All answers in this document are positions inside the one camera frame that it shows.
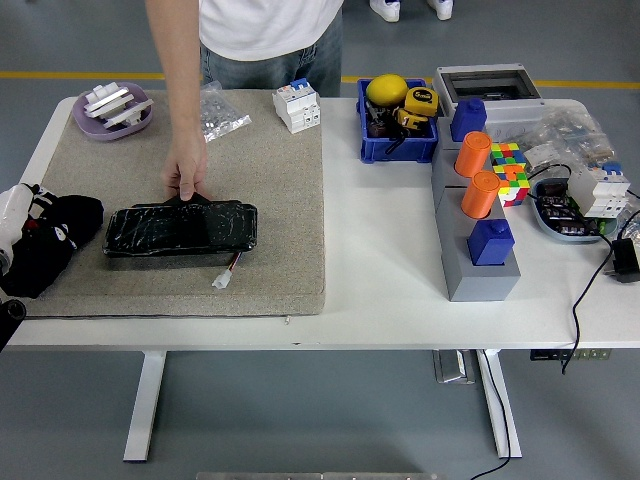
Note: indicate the clear bag of metal screws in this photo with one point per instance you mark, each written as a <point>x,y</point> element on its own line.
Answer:
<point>225,117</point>

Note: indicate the grey distribution box clear cover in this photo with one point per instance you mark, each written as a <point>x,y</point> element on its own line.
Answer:
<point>510,112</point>

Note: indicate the blue block with knob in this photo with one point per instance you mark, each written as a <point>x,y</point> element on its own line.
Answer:
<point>490,245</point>
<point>467,122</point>

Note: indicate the black power adapter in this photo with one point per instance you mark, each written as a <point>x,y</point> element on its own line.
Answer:
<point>625,260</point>

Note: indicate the white plastic strip part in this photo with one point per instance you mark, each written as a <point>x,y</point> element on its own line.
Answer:
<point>107,100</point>
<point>127,116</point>

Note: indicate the background person white shoes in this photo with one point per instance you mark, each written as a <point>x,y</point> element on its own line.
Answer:
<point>385,9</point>

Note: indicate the grey block holder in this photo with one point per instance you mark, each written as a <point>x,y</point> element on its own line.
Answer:
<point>480,285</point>

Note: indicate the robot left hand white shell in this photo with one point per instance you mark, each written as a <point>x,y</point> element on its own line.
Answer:
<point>12,210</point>

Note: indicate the clear bags of small parts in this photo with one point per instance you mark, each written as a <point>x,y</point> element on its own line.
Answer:
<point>565,135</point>

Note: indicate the multicoloured puzzle cube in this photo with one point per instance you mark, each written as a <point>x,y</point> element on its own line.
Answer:
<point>507,155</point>
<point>515,187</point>

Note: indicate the table height control panel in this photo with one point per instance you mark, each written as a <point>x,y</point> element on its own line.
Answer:
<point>550,355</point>

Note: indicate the blue plastic bin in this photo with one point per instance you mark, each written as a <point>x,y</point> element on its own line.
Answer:
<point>395,150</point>

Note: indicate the yellow ball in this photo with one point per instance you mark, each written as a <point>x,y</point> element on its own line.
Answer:
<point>386,90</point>

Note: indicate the person's right forearm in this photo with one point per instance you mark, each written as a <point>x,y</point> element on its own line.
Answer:
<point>175,90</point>

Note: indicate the dark tool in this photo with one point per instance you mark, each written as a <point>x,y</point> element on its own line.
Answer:
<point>377,127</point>

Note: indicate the white circuit breaker blue switches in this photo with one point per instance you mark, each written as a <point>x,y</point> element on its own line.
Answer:
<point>595,192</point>
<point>295,107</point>

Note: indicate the dark electronic parts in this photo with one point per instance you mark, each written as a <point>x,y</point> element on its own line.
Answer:
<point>555,205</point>

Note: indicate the yellow black tape measure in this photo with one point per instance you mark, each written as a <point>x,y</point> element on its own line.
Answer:
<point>411,120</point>
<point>421,100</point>

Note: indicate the purple plastic tray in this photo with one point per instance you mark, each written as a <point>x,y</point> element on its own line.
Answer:
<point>95,131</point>

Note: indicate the white table leg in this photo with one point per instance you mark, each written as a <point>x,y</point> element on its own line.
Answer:
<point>145,410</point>
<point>494,410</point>

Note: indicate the light blue bowl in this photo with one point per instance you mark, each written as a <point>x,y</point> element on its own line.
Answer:
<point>542,220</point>

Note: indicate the metal floor box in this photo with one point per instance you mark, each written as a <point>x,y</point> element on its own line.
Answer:
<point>452,367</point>

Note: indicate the grey-brown mat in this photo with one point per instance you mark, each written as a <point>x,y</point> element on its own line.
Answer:
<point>250,170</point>

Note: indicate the person's right hand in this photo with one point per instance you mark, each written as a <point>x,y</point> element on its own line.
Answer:
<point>187,165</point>

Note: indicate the orange cylinder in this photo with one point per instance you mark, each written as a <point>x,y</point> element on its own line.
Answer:
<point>479,197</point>
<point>472,155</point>

